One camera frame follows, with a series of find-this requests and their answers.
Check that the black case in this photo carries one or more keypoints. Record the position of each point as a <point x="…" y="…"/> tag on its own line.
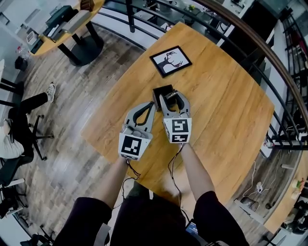
<point x="60" y="15"/>

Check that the white small container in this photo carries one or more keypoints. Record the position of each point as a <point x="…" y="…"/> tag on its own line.
<point x="33" y="38"/>

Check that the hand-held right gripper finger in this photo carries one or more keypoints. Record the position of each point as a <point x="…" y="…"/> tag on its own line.
<point x="185" y="103"/>
<point x="164" y="107"/>

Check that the dark grey rectangular tray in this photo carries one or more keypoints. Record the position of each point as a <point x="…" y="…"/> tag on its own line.
<point x="36" y="46"/>

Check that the person's dark shirt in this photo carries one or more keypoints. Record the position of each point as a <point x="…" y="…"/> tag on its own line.
<point x="149" y="221"/>

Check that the wooden side desk white frame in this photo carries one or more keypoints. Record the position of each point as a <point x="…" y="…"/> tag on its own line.
<point x="286" y="206"/>

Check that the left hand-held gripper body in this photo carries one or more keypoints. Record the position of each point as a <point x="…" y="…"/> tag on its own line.
<point x="131" y="146"/>

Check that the oval wooden table black base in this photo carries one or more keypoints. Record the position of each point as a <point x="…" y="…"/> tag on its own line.
<point x="62" y="39"/>

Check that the black waste bin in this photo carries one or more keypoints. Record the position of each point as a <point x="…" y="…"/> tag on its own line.
<point x="21" y="63"/>

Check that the person's right forearm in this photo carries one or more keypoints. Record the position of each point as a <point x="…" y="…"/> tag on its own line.
<point x="198" y="173"/>

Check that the black framed picture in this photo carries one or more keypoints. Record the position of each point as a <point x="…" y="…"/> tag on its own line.
<point x="171" y="61"/>

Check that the black mesh bin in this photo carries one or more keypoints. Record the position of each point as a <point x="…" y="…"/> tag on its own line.
<point x="249" y="203"/>

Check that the white power strip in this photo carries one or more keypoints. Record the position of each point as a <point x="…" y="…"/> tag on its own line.
<point x="260" y="187"/>

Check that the person's left forearm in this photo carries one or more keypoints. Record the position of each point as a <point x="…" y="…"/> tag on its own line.
<point x="113" y="182"/>

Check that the black office chair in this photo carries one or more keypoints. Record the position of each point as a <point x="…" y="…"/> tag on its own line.
<point x="36" y="137"/>

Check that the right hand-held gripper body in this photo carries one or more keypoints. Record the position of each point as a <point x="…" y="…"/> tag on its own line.
<point x="178" y="129"/>

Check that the black open tray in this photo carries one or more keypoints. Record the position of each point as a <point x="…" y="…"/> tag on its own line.
<point x="55" y="32"/>

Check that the blue screen device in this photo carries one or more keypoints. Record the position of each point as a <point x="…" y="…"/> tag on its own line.
<point x="192" y="228"/>

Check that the small potted plant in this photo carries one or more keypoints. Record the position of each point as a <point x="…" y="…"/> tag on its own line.
<point x="298" y="183"/>

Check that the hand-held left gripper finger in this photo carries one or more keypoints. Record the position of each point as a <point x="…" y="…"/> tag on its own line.
<point x="150" y="117"/>
<point x="134" y="113"/>

